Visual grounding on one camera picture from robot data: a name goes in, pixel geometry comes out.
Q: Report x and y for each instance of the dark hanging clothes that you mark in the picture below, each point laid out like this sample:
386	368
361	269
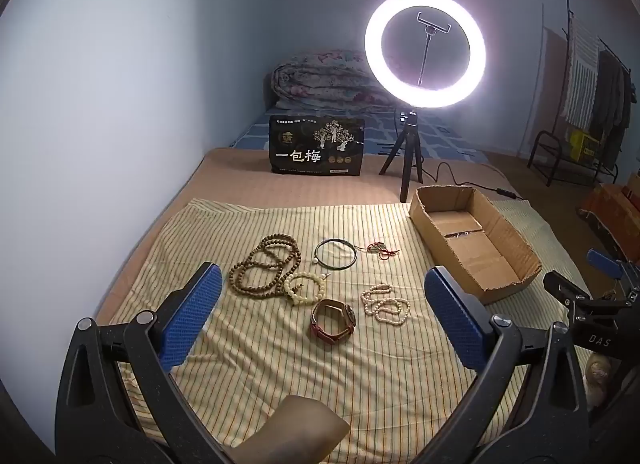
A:
612	98

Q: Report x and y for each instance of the person's right hand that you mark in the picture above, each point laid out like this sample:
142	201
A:
597	376

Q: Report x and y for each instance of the white striped hanging towel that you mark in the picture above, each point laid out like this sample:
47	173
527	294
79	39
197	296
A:
582	73

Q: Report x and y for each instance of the black snack bag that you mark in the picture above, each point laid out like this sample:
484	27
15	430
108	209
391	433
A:
300	148

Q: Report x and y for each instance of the person's leg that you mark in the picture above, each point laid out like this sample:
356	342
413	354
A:
300	429

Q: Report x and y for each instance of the phone holder clamp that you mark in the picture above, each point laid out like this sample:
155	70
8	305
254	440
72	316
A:
429	38

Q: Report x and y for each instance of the striped yellow cloth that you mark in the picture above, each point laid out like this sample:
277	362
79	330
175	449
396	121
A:
350	384

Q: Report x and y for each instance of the tan bed cover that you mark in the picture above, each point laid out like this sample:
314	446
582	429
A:
300	189

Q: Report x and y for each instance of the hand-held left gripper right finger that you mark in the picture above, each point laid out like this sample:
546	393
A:
452	311

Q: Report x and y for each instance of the orange wooden crate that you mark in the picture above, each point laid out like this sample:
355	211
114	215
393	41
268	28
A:
612	204

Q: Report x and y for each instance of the blue bangle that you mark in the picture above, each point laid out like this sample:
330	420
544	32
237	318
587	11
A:
325	243

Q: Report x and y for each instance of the black tripod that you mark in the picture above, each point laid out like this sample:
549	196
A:
406	163

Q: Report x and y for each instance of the black clothes rack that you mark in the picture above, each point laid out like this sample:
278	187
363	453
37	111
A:
545	148

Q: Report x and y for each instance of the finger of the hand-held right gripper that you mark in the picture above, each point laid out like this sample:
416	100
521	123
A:
604	264
567	289

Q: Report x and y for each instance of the yellow box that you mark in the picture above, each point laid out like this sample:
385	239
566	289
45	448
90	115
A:
586	146

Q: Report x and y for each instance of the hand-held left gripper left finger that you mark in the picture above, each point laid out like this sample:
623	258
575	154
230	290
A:
200	304

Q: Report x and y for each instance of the folded floral quilt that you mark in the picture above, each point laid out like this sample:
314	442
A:
320	78

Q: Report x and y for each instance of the cardboard box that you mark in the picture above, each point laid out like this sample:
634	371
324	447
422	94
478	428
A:
470	244

